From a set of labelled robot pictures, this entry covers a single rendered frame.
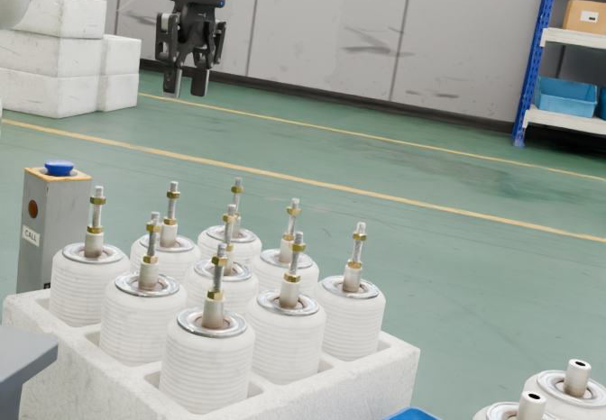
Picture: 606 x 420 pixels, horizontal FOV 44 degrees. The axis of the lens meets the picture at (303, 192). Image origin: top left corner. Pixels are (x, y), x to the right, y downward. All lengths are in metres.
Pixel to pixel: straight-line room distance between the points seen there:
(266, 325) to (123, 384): 0.17
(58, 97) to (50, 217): 2.43
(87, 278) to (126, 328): 0.11
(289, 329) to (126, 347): 0.18
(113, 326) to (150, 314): 0.05
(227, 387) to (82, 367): 0.18
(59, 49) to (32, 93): 0.24
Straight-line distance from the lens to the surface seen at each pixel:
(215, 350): 0.78
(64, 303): 0.98
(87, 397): 0.90
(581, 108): 5.28
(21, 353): 0.62
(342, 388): 0.91
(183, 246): 1.05
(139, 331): 0.88
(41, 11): 3.54
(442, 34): 5.95
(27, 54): 3.59
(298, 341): 0.87
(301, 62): 6.11
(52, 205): 1.11
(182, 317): 0.82
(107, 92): 3.89
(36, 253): 1.14
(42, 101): 3.56
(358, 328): 0.96
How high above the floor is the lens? 0.57
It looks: 13 degrees down
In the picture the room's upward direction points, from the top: 9 degrees clockwise
